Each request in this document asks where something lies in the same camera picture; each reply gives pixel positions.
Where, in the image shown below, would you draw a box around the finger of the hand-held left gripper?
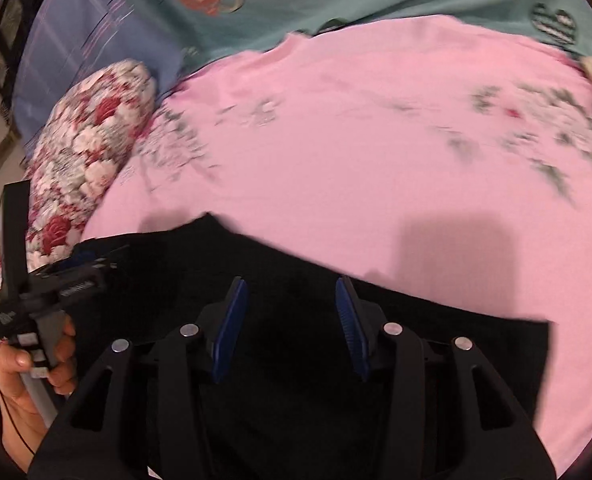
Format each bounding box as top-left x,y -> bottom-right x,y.
56,244 -> 129,275

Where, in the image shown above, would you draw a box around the black pants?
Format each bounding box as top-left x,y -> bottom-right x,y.
71,212 -> 559,480

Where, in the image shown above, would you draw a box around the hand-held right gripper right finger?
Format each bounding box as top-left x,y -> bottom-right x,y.
335,275 -> 560,480

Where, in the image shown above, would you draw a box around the pink bed sheet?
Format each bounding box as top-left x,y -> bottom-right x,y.
81,14 -> 592,476

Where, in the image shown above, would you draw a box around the blue plaid pillow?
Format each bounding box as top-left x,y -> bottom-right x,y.
10,0 -> 189,147

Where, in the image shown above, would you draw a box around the person's left hand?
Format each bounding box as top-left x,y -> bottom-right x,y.
0,317 -> 78,474

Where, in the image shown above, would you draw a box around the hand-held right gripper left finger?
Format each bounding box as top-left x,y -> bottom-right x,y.
28,276 -> 249,480

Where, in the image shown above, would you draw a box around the thin black cable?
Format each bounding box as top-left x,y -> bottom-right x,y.
0,340 -> 34,457

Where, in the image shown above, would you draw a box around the dark framed wall pictures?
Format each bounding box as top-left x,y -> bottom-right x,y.
0,0 -> 44,96

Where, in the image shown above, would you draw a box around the red white floral quilt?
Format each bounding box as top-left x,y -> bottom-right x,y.
0,59 -> 158,346

